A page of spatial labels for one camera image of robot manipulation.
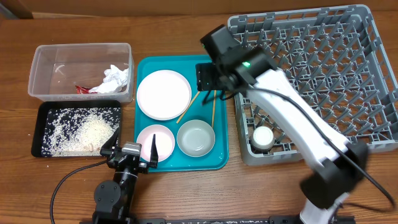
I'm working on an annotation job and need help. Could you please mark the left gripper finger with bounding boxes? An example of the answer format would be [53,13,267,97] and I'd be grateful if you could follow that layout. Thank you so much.
[99,128,120,156]
[149,134,159,168]

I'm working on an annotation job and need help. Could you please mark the wooden chopstick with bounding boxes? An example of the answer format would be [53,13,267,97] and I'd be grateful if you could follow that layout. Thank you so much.
[176,91,201,124]
[211,90,217,129]

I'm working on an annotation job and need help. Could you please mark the pink bowl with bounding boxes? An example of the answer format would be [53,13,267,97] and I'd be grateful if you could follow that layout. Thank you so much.
[136,124,175,162]

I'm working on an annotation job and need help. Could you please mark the rice grains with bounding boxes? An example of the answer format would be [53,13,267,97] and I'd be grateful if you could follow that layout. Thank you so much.
[40,107,121,157]

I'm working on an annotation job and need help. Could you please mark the grey bowl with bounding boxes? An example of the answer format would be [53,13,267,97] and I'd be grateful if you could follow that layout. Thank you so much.
[177,119,216,157]

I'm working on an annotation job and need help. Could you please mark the large white plate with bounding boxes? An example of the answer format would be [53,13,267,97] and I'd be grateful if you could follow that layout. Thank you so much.
[136,70,192,121]

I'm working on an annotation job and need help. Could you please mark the red sauce packet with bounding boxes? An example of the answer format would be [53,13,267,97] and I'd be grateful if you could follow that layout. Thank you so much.
[75,85,90,94]

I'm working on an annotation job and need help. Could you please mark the white napkin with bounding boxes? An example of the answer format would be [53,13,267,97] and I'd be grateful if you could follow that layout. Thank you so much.
[89,65,129,93]

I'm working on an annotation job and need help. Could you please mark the white cup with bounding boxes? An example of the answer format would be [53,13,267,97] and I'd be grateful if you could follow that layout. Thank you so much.
[251,126,275,151]

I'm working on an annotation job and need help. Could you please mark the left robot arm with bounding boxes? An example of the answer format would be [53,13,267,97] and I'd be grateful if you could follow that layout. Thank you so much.
[49,129,159,224]

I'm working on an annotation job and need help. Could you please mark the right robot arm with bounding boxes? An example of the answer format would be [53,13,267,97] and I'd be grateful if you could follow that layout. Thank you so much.
[197,24,396,223]

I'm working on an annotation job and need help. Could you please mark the grey dishwasher rack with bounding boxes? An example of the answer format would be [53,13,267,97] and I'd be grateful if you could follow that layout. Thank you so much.
[228,4,397,153]

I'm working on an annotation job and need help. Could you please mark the teal plastic tray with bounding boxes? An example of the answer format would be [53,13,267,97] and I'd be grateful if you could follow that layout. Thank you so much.
[134,55,229,172]

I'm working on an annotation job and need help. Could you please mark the black tray bin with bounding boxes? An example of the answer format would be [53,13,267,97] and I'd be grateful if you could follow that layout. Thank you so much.
[31,100,121,157]

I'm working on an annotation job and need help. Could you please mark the clear plastic bin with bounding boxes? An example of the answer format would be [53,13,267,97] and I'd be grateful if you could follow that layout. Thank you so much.
[27,43,134,103]

